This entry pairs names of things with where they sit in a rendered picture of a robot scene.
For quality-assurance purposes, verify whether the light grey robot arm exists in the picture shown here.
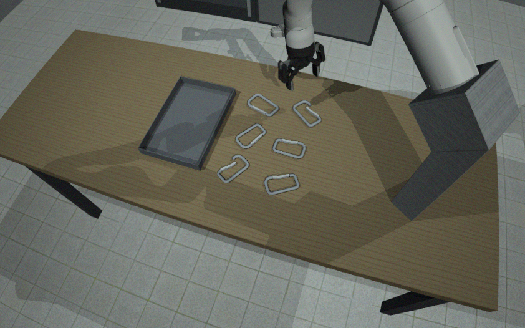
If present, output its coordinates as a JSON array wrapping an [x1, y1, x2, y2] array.
[[271, 0, 479, 95]]

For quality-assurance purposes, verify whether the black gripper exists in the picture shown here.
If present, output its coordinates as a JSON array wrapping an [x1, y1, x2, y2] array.
[[278, 42, 325, 91]]

